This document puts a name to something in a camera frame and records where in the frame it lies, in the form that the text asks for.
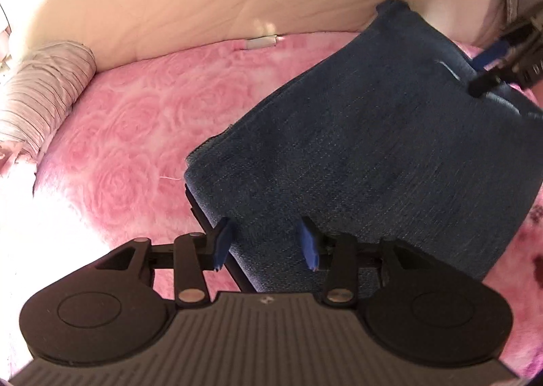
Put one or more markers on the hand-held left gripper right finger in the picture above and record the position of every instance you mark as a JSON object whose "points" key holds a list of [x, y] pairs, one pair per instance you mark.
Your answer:
{"points": [[309, 248]]}

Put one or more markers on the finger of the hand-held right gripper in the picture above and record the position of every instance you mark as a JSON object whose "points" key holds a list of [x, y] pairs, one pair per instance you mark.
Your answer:
{"points": [[483, 85], [490, 56]]}

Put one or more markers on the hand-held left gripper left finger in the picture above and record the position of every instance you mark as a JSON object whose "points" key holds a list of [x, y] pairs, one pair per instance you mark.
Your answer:
{"points": [[222, 244]]}

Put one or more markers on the blue denim jeans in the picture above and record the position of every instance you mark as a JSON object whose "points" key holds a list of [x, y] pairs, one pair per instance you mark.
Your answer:
{"points": [[360, 136]]}

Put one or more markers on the pink floral blanket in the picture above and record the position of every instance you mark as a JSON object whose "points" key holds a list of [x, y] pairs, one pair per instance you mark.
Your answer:
{"points": [[127, 136]]}

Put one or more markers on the small white tube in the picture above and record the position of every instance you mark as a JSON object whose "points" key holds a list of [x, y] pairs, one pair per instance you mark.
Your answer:
{"points": [[263, 43]]}

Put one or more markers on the white striped quilt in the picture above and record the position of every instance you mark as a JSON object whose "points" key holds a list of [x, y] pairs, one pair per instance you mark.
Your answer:
{"points": [[46, 85]]}

